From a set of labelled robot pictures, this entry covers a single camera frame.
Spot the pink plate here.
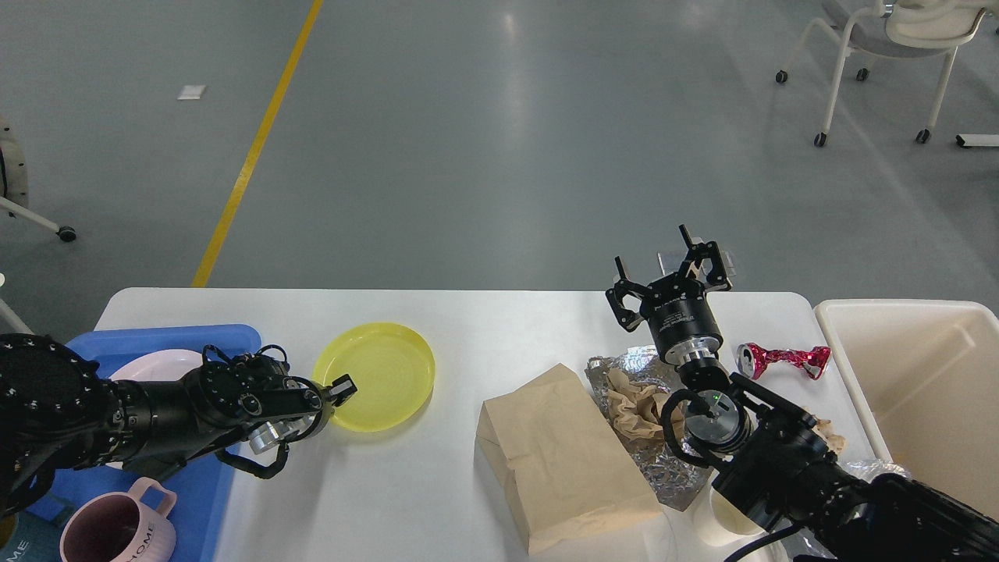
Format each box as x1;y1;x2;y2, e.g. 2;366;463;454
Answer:
105;348;212;471

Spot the crumpled aluminium foil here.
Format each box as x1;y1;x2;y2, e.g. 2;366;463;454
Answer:
585;346;709;511

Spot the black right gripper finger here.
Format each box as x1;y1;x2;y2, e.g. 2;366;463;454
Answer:
606;257;652;333
677;225;734;296

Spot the blue plastic tray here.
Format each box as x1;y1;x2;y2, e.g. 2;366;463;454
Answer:
2;324;261;561

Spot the left background chair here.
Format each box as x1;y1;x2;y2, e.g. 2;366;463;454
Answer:
0;117;79;333

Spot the crumpled brown paper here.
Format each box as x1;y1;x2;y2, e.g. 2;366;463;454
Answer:
606;368;684;443

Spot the beige plastic bin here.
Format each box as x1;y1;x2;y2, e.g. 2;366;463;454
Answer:
815;299;998;518

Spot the brown paper bag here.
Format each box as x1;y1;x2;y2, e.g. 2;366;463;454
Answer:
477;364;663;555

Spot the white bar on floor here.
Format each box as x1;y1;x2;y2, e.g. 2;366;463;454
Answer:
955;133;999;149

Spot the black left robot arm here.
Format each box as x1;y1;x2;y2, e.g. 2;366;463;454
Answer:
1;333;357;518

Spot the white paper cup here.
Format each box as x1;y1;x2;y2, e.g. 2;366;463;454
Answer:
692;486;764;547

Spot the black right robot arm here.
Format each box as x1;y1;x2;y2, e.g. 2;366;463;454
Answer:
606;226;998;561

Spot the white office chair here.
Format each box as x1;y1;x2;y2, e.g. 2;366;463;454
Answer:
775;1;997;148

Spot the pink mug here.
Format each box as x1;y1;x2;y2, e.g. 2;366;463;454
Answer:
59;477;177;561

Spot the crushed red can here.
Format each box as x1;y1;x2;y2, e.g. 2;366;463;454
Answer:
736;342;831;381

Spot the teal mug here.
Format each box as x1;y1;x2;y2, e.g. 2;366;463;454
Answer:
1;511;66;561

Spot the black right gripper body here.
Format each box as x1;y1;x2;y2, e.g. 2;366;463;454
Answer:
642;273;723;365

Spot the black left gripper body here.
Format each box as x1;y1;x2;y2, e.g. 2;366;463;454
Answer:
247;377;335;454

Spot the yellow plastic plate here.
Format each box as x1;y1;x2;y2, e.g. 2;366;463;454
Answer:
311;322;436;433

